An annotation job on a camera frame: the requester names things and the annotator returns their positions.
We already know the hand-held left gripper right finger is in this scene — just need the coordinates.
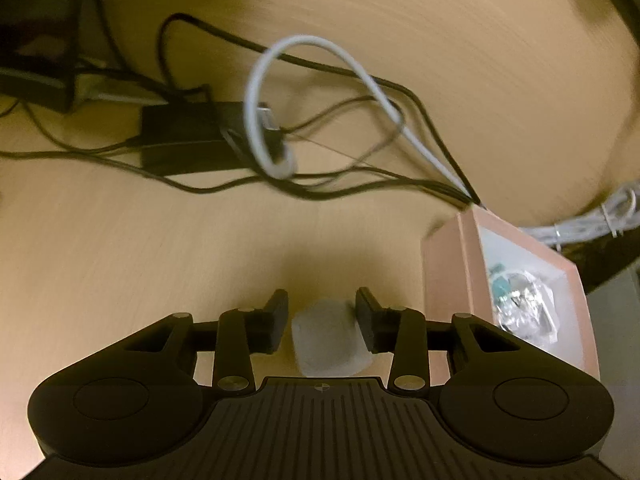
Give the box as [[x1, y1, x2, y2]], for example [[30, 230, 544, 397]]
[[354, 287, 521, 393]]

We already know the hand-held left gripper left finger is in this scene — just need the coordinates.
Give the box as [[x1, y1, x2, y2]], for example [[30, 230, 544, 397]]
[[120, 287, 291, 393]]

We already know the pink cardboard box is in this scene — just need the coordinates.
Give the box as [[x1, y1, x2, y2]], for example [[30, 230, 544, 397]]
[[420, 207, 601, 386]]

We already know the clear plastic wrapper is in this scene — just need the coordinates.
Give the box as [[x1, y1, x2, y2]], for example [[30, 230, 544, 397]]
[[492, 270, 562, 347]]

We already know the black power adapter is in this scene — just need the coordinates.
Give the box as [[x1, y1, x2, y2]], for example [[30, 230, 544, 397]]
[[139, 101, 251, 176]]

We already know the white power strip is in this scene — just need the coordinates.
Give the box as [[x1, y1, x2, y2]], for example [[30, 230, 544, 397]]
[[70, 72, 166, 106]]

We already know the computer monitor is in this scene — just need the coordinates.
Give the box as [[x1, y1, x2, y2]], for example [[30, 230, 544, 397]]
[[0, 0, 86, 113]]

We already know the bundled white cable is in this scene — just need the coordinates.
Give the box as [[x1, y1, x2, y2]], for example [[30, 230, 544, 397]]
[[522, 185, 640, 248]]

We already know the black cable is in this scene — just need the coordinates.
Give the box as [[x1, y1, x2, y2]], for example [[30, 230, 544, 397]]
[[0, 147, 473, 206], [159, 12, 483, 207]]

